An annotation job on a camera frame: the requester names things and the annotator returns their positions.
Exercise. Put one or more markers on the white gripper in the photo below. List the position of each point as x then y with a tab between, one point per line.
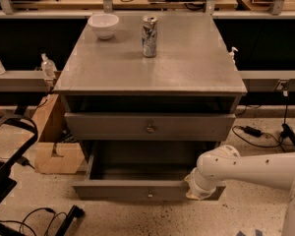
197	190

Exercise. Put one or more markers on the grey drawer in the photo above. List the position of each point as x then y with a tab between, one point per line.
132	171
150	126

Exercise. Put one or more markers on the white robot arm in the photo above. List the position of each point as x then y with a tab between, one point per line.
275	170

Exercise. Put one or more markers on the grey drawer cabinet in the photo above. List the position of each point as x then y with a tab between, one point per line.
191	73

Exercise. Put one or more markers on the grey top drawer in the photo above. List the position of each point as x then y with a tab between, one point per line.
150	126

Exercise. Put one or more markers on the black stand base right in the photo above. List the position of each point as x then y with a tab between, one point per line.
288	133

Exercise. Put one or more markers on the wooden block stand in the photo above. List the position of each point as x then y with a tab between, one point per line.
52	156

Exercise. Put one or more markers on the small white pump bottle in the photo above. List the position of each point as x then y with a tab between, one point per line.
233	53

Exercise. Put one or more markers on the silver blue drink can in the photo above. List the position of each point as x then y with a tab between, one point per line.
149	35

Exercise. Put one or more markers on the white bowl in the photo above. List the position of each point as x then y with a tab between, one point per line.
103	25

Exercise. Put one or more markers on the clear pump bottle left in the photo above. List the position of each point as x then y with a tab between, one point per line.
48	67

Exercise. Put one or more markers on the black chair frame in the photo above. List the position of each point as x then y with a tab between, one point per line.
6	183

